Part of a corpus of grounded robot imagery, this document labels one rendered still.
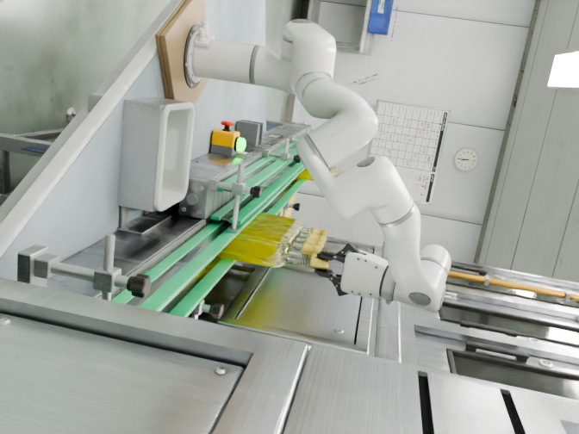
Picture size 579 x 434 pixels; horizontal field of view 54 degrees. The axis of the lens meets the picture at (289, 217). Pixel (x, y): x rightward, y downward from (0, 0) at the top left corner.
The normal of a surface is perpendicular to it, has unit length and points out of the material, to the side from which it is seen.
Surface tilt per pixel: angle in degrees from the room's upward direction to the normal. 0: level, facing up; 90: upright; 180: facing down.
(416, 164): 90
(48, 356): 90
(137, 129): 90
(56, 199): 0
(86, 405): 90
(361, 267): 106
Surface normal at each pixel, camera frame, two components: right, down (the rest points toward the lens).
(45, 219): 0.97, 0.18
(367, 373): 0.14, -0.96
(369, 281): -0.43, 0.20
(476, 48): -0.18, 0.23
